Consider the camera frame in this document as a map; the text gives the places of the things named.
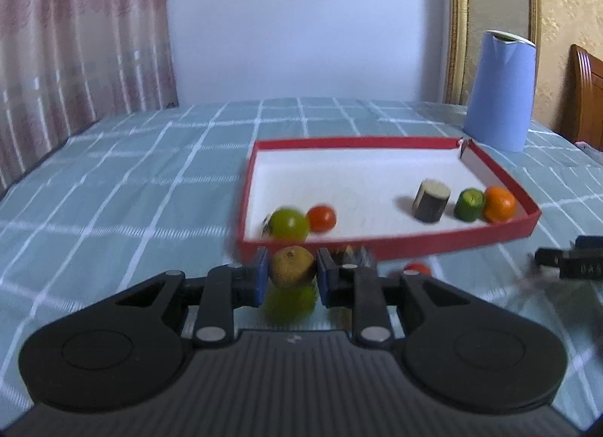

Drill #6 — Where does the red cherry tomato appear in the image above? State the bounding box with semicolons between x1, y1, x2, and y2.
403;262;431;276
306;204;337;234

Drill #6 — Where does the small green lime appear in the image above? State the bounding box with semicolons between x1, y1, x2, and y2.
263;283;318;326

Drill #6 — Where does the brown-yellow longan fruit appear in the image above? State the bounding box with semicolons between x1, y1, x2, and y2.
270;246;314;289

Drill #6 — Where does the orange mandarin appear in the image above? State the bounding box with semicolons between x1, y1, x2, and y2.
482;186;516;222

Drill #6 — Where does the green cucumber chunk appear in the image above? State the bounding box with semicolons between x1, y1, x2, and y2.
454;188;485;222

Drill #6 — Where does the wooden chair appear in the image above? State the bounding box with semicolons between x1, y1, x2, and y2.
569;44;603;151

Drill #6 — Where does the blue electric kettle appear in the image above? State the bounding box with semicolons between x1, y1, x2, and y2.
463;29;537;152

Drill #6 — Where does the checked teal bedsheet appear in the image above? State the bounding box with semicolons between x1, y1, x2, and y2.
1;98;602;428

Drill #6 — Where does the red cherry tomato in tray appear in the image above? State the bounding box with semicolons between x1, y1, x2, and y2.
306;204;337;234

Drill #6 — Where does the red shallow box tray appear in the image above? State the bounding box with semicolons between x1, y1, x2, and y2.
235;136;541;260

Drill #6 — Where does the green lime in tray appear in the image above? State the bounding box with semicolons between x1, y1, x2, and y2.
268;207;310;242

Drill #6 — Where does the pink patterned curtain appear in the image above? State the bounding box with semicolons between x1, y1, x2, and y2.
1;0;178;188

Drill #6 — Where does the gold mirror frame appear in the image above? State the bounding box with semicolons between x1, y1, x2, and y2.
444;0;541;104

